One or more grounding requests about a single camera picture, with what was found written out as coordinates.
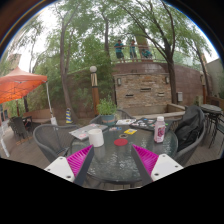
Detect black metal chair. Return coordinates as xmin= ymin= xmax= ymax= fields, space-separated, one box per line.
xmin=208 ymin=112 xmax=224 ymax=156

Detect wooden globe lamp post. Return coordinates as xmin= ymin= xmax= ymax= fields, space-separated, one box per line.
xmin=89 ymin=65 xmax=101 ymax=117

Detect potted green plant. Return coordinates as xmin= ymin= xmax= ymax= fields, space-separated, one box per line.
xmin=96 ymin=96 xmax=118 ymax=127

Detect dark grey jacket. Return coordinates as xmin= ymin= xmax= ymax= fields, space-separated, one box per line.
xmin=174 ymin=105 xmax=206 ymax=153

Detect pink drink bottle white cap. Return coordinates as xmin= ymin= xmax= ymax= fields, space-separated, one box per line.
xmin=153 ymin=115 xmax=167 ymax=144

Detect flat round red coaster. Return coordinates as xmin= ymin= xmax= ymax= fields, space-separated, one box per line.
xmin=113 ymin=138 xmax=129 ymax=147

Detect dark-trunk tree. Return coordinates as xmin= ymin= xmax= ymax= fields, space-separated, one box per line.
xmin=113 ymin=0 xmax=214 ymax=106

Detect orange canopy tent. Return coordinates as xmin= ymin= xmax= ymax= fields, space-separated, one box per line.
xmin=0 ymin=65 xmax=49 ymax=105

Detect white paper cup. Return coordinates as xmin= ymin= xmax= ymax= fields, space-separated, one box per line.
xmin=87 ymin=128 xmax=105 ymax=148

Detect leaning thin-trunk tree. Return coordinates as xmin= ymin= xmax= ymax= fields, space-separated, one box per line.
xmin=39 ymin=0 xmax=111 ymax=125

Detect blue yellow striped cone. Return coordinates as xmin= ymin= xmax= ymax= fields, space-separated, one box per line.
xmin=64 ymin=107 xmax=74 ymax=125

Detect yellow card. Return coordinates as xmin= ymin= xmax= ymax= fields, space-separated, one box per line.
xmin=123 ymin=128 xmax=138 ymax=136

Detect grey wicker chair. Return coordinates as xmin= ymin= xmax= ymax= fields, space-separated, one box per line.
xmin=172 ymin=105 xmax=208 ymax=167
xmin=32 ymin=123 xmax=81 ymax=164
xmin=88 ymin=108 xmax=136 ymax=126

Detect white printed magazine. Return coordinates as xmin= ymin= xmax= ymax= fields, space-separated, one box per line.
xmin=115 ymin=118 xmax=138 ymax=127

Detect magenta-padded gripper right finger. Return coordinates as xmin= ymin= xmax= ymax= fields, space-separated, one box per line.
xmin=130 ymin=143 xmax=185 ymax=187

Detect round dark side table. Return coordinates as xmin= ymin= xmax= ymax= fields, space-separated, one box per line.
xmin=199 ymin=103 xmax=223 ymax=116

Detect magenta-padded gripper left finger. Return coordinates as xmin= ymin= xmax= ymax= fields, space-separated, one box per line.
xmin=43 ymin=144 xmax=96 ymax=187

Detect small colourful printed cards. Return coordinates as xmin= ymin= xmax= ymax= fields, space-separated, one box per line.
xmin=108 ymin=125 xmax=123 ymax=133

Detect person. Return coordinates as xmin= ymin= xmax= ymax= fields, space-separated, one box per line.
xmin=139 ymin=46 xmax=154 ymax=61
xmin=128 ymin=39 xmax=138 ymax=63
xmin=113 ymin=39 xmax=126 ymax=64

